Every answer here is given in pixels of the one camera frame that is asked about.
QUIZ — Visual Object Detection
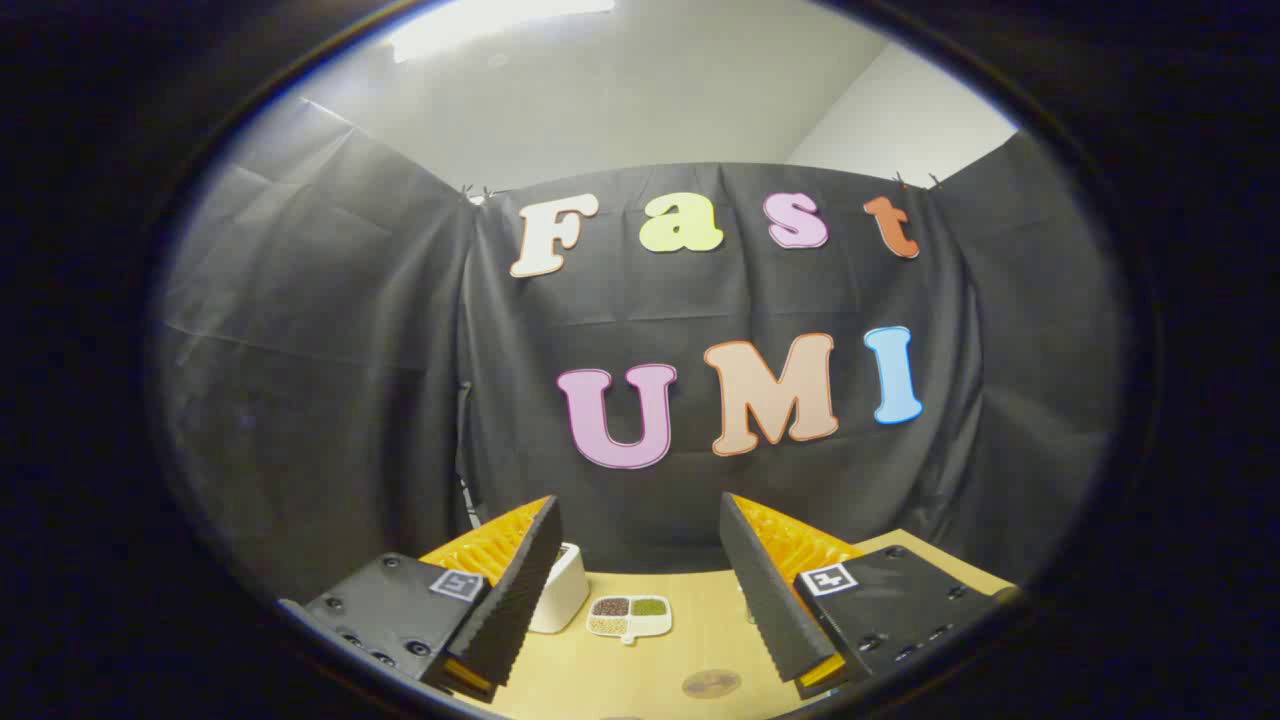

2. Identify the round wooden coaster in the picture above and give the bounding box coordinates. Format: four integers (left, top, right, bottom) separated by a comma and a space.
682, 669, 743, 700

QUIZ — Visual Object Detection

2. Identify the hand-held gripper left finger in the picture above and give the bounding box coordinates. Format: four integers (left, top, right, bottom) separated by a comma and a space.
280, 495, 564, 703

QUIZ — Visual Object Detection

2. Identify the white divided dish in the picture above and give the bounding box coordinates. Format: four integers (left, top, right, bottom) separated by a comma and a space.
585, 594, 673, 646

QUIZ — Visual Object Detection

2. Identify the wooden table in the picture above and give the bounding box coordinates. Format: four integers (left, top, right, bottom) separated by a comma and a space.
480, 528, 1016, 720

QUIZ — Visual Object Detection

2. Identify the white toaster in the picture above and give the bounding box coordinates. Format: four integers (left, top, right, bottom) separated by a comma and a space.
528, 542, 591, 635

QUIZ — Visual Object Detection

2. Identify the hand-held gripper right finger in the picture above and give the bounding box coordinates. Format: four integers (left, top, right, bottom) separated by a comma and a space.
719, 491, 1017, 700

